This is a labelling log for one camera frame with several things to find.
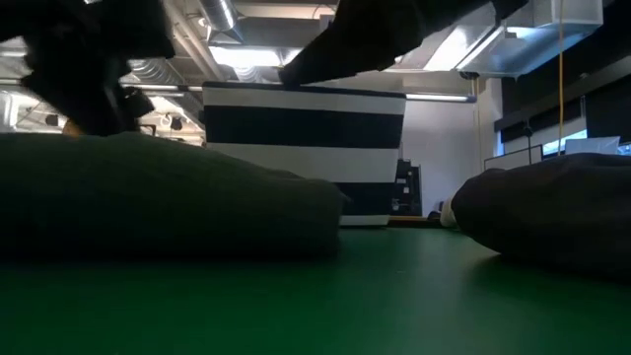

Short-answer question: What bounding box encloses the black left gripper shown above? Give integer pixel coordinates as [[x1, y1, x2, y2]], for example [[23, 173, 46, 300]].
[[20, 0, 177, 138]]

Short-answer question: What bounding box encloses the dark green garment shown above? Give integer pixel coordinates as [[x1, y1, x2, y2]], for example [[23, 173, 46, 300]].
[[0, 130, 350, 261]]

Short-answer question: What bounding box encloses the black garment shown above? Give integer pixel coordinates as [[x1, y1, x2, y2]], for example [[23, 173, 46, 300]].
[[451, 152, 631, 282]]

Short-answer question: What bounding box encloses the navy white striped laundry basket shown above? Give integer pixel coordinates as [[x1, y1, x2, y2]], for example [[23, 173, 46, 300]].
[[201, 81, 408, 228]]

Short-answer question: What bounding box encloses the black background cabinet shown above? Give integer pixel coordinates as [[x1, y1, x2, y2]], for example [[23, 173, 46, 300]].
[[391, 158, 423, 217]]

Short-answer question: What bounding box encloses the white tube light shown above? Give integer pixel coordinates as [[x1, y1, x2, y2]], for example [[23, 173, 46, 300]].
[[404, 93, 478, 104]]

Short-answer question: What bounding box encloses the cream folded garment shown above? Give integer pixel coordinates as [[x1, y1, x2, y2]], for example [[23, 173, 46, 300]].
[[440, 197, 459, 229]]

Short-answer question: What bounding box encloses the white partition panel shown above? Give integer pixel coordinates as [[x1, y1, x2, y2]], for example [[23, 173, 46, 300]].
[[483, 145, 544, 170]]

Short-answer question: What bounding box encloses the white board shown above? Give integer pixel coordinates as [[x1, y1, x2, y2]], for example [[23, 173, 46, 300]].
[[564, 136, 621, 155]]

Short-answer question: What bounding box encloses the corrugated silver ventilation duct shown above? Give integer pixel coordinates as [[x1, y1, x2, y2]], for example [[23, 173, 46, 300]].
[[120, 56, 206, 129]]

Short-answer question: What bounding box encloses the round silver ventilation duct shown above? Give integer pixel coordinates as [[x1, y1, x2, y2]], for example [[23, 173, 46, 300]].
[[199, 0, 245, 43]]

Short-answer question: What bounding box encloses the shiny metal duct hood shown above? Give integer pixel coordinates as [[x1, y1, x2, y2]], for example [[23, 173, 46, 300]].
[[393, 0, 605, 80]]

